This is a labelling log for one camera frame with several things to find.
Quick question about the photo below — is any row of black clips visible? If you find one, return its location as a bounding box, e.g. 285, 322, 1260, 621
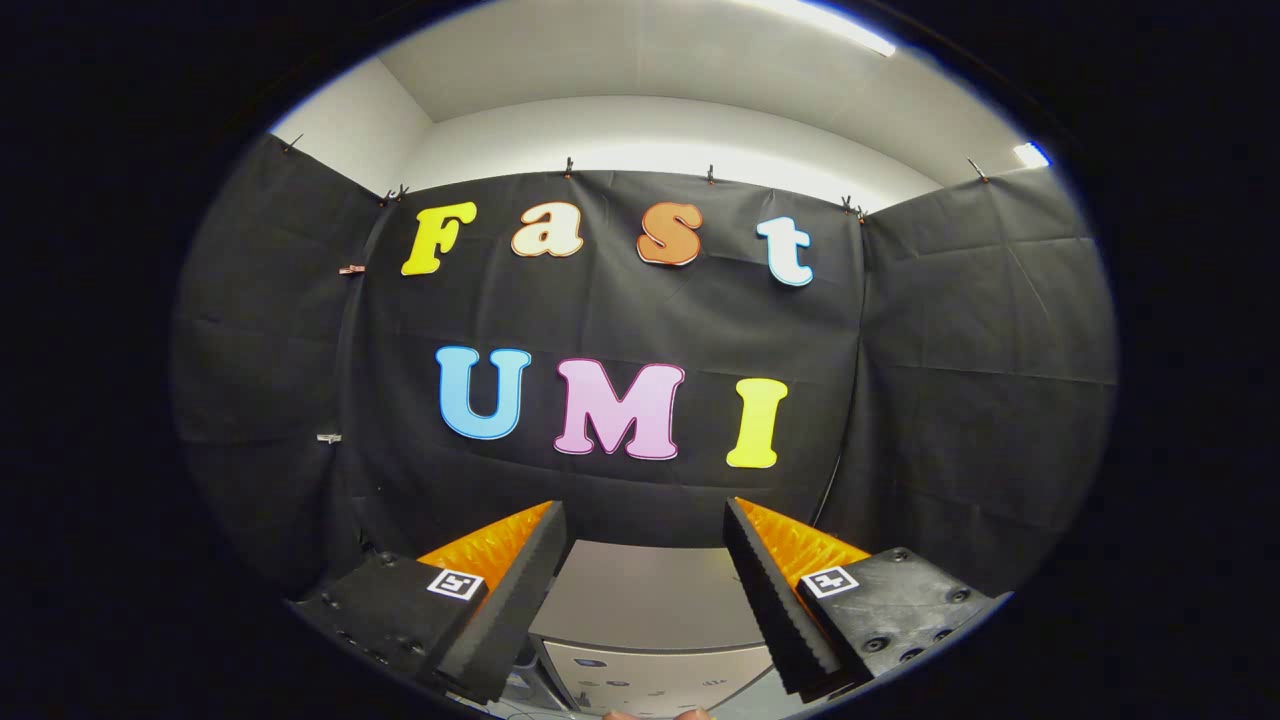
283, 133, 991, 223

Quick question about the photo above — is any black backdrop cloth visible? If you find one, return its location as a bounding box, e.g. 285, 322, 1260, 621
170, 133, 1119, 601

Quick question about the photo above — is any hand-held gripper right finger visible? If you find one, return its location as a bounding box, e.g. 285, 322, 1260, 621
720, 497, 1013, 704

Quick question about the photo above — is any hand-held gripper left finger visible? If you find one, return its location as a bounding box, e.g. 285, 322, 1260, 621
288, 500, 569, 706

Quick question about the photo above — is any long ceiling light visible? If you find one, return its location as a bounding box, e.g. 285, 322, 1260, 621
745, 0, 898, 57

